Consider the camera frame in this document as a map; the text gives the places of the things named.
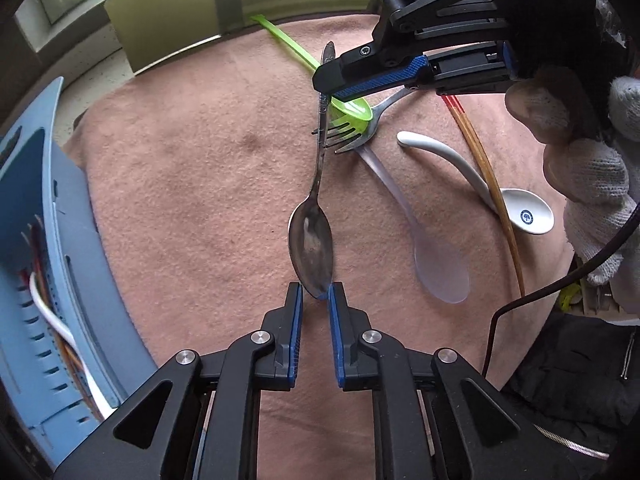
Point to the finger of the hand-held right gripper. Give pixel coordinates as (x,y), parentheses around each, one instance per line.
(430,15)
(385,77)

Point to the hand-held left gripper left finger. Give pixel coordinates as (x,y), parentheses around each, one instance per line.
(295,330)

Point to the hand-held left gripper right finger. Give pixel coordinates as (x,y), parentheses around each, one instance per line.
(336,330)

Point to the green plastic spoon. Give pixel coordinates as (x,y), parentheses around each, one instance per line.
(357,110)

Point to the steel fork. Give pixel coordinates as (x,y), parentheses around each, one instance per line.
(345,135)

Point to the steel spoon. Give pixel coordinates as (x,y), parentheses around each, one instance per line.
(310,245)

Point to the clear plastic spoon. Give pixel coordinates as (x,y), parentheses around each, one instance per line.
(442,270)

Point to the white ceramic spoon blue emblem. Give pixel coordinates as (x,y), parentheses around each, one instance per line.
(530,217)
(50,317)

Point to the blue plastic basket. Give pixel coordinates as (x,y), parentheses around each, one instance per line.
(75,240)

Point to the person's right hand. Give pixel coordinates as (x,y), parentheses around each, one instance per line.
(595,175)

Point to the pink towel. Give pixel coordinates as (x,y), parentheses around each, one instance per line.
(210,185)

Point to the black clothing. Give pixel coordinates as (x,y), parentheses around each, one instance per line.
(575,375)

